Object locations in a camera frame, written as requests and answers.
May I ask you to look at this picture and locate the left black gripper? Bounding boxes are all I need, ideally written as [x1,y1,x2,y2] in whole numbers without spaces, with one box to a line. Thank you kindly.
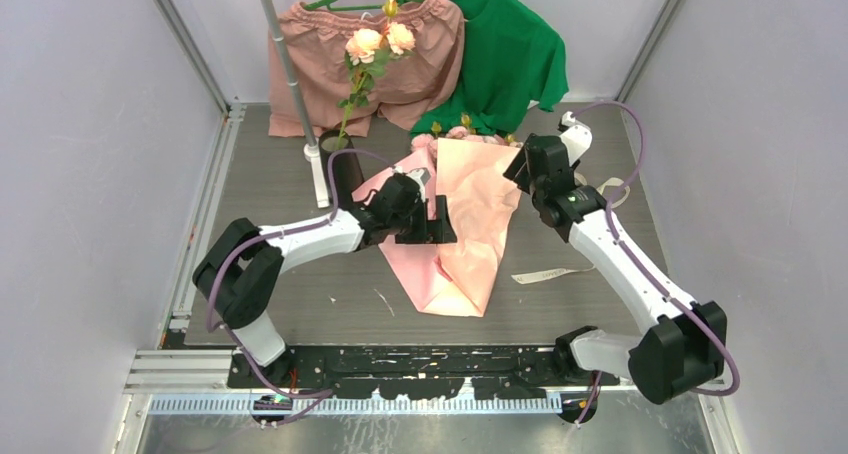
[388,194,455,243]

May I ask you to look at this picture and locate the pink paper bouquet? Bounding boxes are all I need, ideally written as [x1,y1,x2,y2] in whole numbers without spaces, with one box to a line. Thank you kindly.
[379,126,521,317]

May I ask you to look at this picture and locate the cream printed ribbon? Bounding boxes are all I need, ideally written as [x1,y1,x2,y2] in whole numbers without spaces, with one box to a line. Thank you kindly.
[511,169,632,287]

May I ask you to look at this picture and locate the black conical vase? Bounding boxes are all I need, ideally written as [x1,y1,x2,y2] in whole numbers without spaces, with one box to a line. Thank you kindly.
[318,130,364,208]

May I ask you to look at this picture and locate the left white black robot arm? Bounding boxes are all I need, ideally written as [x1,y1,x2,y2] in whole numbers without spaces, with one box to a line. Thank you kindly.
[192,168,457,387]

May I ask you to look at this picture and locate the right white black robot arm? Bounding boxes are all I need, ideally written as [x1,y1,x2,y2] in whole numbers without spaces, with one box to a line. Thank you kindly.
[504,134,739,404]

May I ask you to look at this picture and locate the green t-shirt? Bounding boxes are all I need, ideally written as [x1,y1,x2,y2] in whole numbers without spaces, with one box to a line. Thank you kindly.
[410,0,569,137]

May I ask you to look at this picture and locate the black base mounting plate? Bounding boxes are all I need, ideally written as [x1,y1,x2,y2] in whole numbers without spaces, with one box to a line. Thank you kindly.
[263,345,591,400]

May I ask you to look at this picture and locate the pink shorts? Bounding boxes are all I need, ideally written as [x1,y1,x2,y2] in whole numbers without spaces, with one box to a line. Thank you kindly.
[278,0,465,137]

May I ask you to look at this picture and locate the silver clothes rack pole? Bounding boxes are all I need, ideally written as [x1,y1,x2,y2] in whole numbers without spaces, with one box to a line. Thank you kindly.
[259,0,330,209]

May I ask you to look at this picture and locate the peach rose stem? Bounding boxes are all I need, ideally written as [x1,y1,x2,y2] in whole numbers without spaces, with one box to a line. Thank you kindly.
[334,0,416,150]

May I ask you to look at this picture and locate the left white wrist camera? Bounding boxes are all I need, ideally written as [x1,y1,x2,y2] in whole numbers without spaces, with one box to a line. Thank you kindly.
[392,165,432,201]

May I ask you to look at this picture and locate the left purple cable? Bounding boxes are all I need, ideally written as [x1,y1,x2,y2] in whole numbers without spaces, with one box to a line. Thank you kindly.
[203,148,399,427]

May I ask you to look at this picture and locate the purple cable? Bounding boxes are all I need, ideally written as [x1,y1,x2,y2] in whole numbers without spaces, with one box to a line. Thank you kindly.
[203,148,399,427]
[570,101,742,427]

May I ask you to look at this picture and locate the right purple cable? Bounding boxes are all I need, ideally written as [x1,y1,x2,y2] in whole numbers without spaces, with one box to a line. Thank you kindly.
[570,101,742,427]

